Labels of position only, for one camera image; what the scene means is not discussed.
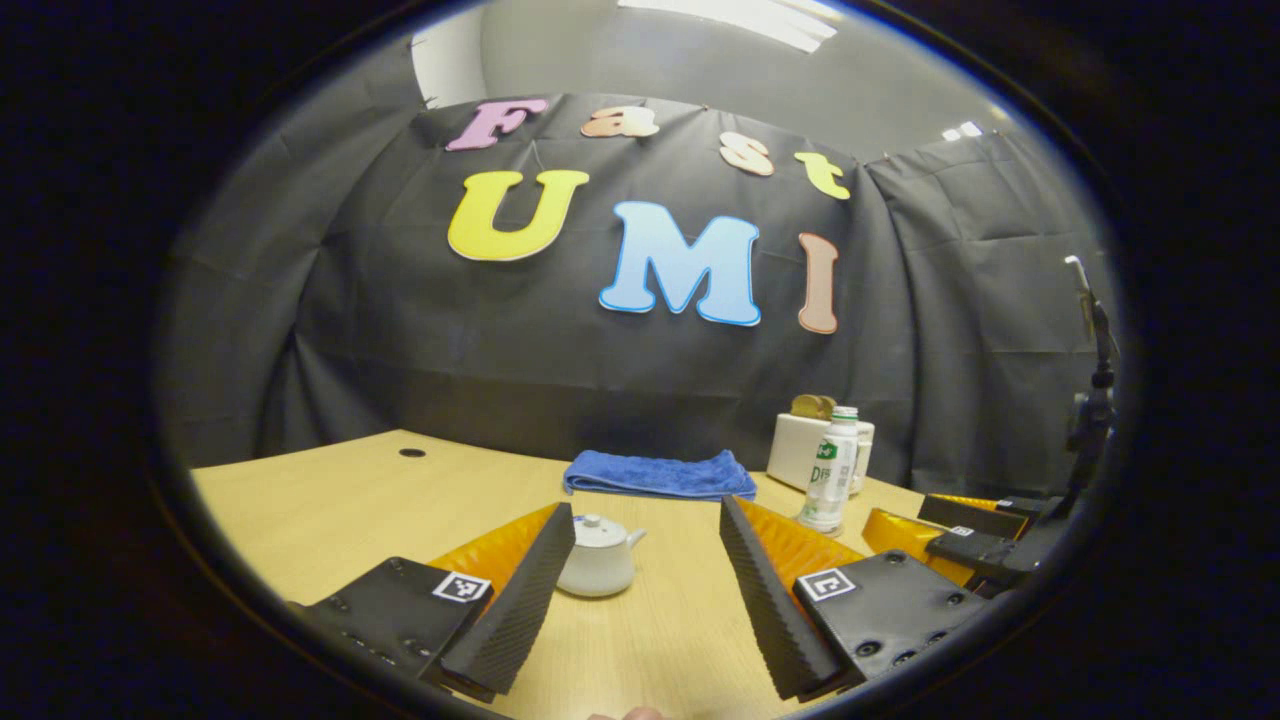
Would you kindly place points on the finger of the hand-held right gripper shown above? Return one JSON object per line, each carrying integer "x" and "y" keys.
{"x": 970, "y": 515}
{"x": 975, "y": 552}

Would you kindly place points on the blue folded towel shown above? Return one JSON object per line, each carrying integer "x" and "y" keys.
{"x": 655, "y": 475}

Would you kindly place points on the white ceramic teacup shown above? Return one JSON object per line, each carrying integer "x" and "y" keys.
{"x": 598, "y": 572}

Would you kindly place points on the white teacup lid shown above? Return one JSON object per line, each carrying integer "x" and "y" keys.
{"x": 598, "y": 532}

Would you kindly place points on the white toaster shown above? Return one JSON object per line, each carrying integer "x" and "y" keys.
{"x": 790, "y": 450}

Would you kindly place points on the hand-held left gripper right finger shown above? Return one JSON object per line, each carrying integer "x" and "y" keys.
{"x": 765, "y": 600}

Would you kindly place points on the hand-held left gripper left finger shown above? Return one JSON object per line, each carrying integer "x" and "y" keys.
{"x": 520, "y": 610}

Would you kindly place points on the white water bottle green label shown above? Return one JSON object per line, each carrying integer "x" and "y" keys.
{"x": 830, "y": 470}

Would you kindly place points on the brown toast slice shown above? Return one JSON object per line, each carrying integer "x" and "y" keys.
{"x": 828, "y": 408}
{"x": 803, "y": 406}

